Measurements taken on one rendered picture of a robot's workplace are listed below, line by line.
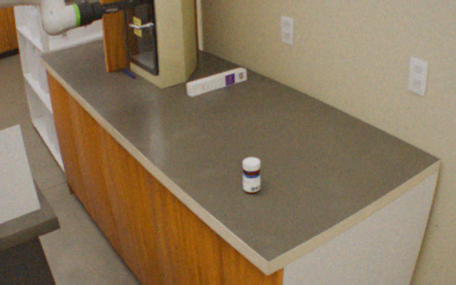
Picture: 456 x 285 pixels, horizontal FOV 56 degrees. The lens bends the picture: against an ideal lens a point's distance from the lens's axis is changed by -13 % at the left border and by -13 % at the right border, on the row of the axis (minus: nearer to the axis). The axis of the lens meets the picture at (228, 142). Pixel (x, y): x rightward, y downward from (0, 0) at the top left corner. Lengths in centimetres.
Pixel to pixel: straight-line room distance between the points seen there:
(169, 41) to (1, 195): 98
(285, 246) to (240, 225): 13
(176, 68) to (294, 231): 102
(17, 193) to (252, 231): 61
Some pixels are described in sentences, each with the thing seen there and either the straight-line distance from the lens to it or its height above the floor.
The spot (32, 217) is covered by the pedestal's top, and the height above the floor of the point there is 94.
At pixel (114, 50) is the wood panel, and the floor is 104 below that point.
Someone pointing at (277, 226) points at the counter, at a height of 94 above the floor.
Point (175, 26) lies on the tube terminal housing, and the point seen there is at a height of 119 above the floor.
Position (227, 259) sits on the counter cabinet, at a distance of 128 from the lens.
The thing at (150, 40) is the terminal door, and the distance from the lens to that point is 192.
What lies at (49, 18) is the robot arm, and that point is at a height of 133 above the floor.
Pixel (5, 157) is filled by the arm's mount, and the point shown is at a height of 112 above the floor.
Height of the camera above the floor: 164
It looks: 28 degrees down
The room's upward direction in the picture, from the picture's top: 2 degrees counter-clockwise
